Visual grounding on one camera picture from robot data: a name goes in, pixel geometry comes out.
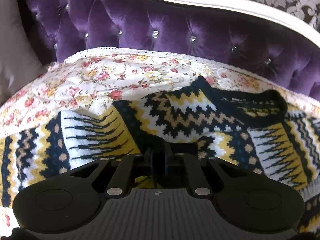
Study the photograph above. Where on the yellow black white patterned sweater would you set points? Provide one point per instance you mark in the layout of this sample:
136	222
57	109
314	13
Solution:
277	143

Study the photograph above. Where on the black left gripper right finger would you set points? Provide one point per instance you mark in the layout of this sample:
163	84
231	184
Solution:
202	178

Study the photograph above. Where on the floral quilted bedspread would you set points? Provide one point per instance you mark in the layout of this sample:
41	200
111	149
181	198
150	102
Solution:
90	80

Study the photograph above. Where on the purple tufted velvet headboard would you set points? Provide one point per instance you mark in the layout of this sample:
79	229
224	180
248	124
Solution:
231	32

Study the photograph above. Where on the grey pillow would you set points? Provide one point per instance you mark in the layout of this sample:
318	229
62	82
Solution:
19	63

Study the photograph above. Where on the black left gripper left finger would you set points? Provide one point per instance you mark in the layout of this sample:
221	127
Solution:
111	178

